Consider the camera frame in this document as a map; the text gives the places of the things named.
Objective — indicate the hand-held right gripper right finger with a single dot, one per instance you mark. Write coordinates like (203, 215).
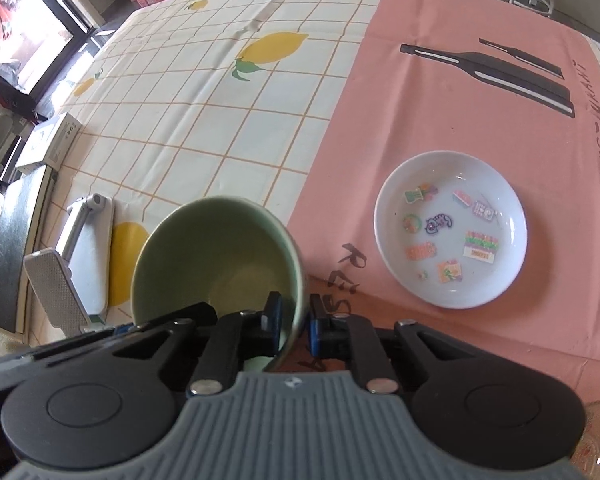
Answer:
(319, 335)

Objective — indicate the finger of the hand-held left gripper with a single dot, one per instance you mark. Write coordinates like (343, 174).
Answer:
(55, 352)

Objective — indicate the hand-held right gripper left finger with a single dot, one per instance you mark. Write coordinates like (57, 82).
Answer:
(272, 312)

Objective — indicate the green ceramic bowl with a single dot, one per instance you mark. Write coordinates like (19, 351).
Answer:
(215, 255)

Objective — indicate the small white sticker-print plate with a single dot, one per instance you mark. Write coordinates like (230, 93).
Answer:
(450, 230)

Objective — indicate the white folding stand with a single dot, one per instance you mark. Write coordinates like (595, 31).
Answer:
(55, 285)

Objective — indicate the black notebook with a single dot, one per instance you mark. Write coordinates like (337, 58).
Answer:
(17, 250)

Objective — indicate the white checked lemon tablecloth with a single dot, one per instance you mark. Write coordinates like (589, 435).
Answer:
(205, 125)

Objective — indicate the white cardboard box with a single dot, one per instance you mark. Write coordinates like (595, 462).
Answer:
(47, 142)

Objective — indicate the pink table runner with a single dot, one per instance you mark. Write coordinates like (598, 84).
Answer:
(430, 125)

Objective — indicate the glass sliding door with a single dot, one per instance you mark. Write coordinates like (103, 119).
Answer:
(45, 15)

